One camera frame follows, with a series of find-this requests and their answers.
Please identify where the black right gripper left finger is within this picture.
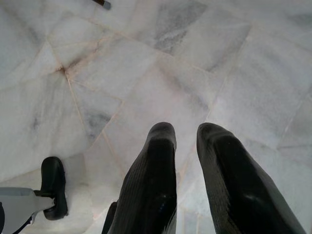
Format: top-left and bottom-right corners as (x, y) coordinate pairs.
(107, 122), (178, 234)

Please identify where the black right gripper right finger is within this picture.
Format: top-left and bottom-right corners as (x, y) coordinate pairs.
(196, 122), (307, 234)

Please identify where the dark furniture leg grey tip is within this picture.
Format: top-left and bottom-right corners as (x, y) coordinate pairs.
(92, 0), (112, 10)

